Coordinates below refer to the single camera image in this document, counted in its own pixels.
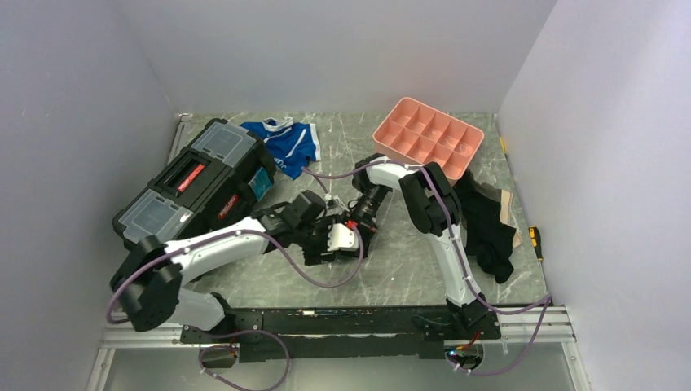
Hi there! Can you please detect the black plastic toolbox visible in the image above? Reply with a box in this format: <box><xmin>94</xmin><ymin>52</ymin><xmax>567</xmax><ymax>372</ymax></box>
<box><xmin>112</xmin><ymin>118</ymin><xmax>276</xmax><ymax>250</ymax></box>

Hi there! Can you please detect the pink divided organizer tray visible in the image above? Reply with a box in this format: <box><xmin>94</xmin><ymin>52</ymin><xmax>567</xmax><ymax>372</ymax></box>
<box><xmin>372</xmin><ymin>97</ymin><xmax>485</xmax><ymax>183</ymax></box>

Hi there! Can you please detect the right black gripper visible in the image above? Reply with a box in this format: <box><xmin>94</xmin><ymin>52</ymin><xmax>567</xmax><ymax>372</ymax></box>
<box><xmin>341</xmin><ymin>184</ymin><xmax>390</xmax><ymax>257</ymax></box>

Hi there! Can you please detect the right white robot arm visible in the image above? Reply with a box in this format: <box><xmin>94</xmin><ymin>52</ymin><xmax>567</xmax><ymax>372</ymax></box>
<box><xmin>349</xmin><ymin>153</ymin><xmax>488</xmax><ymax>338</ymax></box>

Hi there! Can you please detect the black white underwear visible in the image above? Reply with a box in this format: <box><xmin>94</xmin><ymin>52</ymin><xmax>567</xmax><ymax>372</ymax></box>
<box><xmin>336</xmin><ymin>249</ymin><xmax>368</xmax><ymax>259</ymax></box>

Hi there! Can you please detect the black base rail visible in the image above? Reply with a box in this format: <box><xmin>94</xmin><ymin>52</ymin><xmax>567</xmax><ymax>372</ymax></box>
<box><xmin>180</xmin><ymin>305</ymin><xmax>482</xmax><ymax>363</ymax></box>

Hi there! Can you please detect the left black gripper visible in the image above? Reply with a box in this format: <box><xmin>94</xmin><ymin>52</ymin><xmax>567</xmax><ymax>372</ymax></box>
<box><xmin>294</xmin><ymin>214</ymin><xmax>341</xmax><ymax>265</ymax></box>

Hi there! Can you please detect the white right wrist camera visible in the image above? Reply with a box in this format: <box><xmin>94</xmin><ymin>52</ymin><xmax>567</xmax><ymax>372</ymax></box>
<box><xmin>324</xmin><ymin>194</ymin><xmax>348</xmax><ymax>211</ymax></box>

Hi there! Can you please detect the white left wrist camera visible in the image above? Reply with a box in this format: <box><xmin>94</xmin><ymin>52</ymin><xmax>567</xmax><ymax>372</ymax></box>
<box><xmin>327</xmin><ymin>223</ymin><xmax>359</xmax><ymax>252</ymax></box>

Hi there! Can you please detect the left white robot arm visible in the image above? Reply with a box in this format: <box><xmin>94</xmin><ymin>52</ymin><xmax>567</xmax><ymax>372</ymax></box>
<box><xmin>106</xmin><ymin>191</ymin><xmax>365</xmax><ymax>342</ymax></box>

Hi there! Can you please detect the black cloth at right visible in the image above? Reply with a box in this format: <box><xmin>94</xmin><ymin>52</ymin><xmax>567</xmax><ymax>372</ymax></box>
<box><xmin>453</xmin><ymin>170</ymin><xmax>516</xmax><ymax>284</ymax></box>

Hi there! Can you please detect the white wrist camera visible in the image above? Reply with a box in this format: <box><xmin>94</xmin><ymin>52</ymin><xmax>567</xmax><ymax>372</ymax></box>
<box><xmin>327</xmin><ymin>223</ymin><xmax>359</xmax><ymax>252</ymax></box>
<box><xmin>324</xmin><ymin>194</ymin><xmax>348</xmax><ymax>211</ymax></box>

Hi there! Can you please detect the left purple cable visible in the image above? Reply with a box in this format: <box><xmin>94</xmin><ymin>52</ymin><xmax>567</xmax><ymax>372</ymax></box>
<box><xmin>105</xmin><ymin>223</ymin><xmax>365</xmax><ymax>391</ymax></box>

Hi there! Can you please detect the purple cable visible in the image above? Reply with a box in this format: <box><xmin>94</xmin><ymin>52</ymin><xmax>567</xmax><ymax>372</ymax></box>
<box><xmin>105</xmin><ymin>223</ymin><xmax>365</xmax><ymax>391</ymax></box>
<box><xmin>301</xmin><ymin>159</ymin><xmax>554</xmax><ymax>378</ymax></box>

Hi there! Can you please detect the blue white underwear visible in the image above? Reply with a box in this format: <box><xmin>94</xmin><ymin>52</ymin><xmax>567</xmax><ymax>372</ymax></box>
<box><xmin>240</xmin><ymin>116</ymin><xmax>322</xmax><ymax>179</ymax></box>

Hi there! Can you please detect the brown cardboard piece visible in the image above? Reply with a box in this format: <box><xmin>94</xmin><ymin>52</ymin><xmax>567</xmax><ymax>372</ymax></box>
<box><xmin>499</xmin><ymin>189</ymin><xmax>522</xmax><ymax>248</ymax></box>

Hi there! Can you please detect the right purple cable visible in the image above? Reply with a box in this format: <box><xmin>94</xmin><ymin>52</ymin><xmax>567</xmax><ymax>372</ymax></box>
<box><xmin>301</xmin><ymin>159</ymin><xmax>554</xmax><ymax>378</ymax></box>

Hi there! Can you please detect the aluminium frame rail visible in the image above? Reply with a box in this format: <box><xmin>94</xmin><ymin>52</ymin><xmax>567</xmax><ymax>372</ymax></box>
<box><xmin>498</xmin><ymin>305</ymin><xmax>576</xmax><ymax>343</ymax></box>

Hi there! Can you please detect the yellow black screwdriver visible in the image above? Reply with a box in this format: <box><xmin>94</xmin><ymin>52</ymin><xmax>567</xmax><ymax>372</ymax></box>
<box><xmin>529</xmin><ymin>226</ymin><xmax>544</xmax><ymax>262</ymax></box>

